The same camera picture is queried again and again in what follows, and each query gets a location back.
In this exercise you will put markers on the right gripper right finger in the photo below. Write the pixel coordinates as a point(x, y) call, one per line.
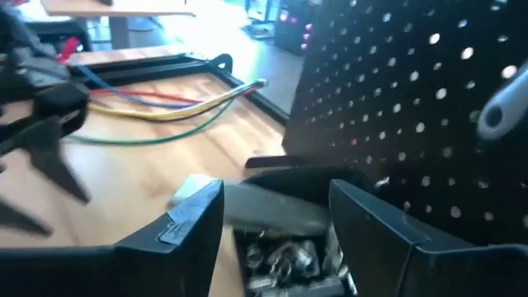
point(412, 264)

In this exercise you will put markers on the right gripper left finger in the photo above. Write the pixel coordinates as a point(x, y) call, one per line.
point(144, 264)

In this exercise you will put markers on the wooden board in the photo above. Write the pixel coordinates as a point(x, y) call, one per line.
point(119, 8)

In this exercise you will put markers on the red flat object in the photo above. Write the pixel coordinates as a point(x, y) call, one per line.
point(69, 48)

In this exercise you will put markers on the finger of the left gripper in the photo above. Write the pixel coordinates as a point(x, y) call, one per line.
point(20, 220)
point(57, 165)

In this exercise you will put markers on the small chrome socket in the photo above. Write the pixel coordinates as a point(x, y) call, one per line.
point(264, 284)
point(253, 253)
point(297, 255)

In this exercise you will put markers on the black pegboard bin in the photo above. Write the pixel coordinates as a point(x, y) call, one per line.
point(297, 185)

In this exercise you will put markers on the chrome ratchet wrench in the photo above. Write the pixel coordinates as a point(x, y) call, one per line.
point(503, 111)

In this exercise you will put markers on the black perforated pegboard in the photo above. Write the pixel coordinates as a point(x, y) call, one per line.
point(392, 103)

